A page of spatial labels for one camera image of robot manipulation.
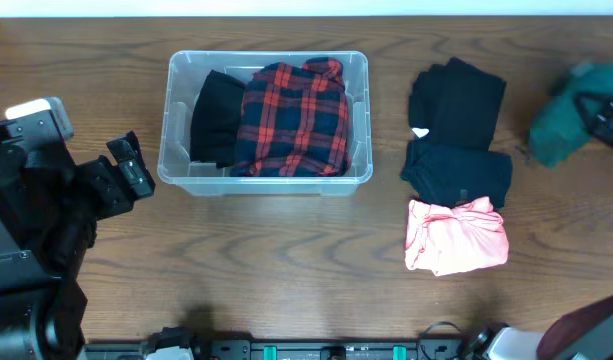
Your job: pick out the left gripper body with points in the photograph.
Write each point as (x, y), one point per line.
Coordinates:
(114, 182)

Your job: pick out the green garment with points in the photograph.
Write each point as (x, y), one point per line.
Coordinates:
(558, 131)

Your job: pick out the black cloth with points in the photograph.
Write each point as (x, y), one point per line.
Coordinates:
(216, 120)

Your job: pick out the clear plastic storage bin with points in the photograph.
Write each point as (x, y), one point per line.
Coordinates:
(186, 75)

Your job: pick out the red plaid flannel shirt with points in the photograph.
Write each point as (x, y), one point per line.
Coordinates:
(295, 122)

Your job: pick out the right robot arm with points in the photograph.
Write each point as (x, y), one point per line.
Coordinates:
(586, 333)

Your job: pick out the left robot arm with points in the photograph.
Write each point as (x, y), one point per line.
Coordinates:
(44, 322)

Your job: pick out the black folded garment top right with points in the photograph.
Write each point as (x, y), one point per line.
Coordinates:
(457, 104)

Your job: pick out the dark navy folded garment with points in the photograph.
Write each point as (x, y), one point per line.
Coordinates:
(449, 176)

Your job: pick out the pink folded garment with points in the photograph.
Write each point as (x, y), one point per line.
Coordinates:
(448, 241)

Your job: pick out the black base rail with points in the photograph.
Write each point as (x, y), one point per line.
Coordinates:
(182, 343)

